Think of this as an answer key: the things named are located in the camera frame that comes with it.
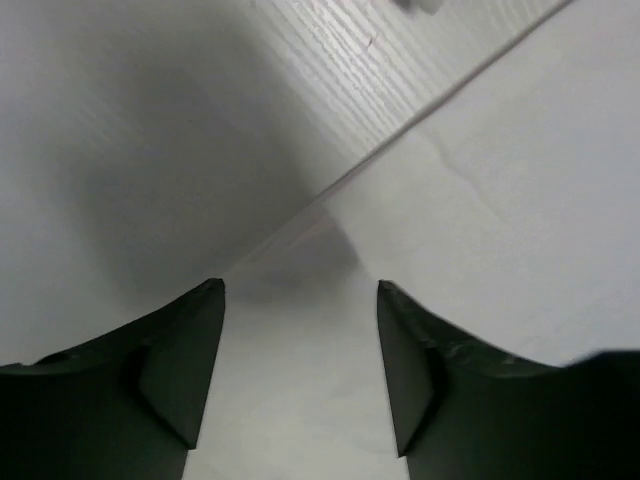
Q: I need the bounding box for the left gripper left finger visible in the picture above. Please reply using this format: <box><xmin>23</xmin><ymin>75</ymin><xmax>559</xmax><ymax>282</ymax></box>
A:
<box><xmin>1</xmin><ymin>279</ymin><xmax>225</xmax><ymax>479</ymax></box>

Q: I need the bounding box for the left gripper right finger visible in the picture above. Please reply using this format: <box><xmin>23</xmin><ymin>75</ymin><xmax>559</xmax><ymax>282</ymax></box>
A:
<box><xmin>377</xmin><ymin>280</ymin><xmax>639</xmax><ymax>479</ymax></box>

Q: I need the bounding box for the white t-shirt with robot print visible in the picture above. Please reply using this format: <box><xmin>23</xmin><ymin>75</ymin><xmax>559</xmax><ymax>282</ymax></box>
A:
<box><xmin>185</xmin><ymin>1</ymin><xmax>639</xmax><ymax>479</ymax></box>

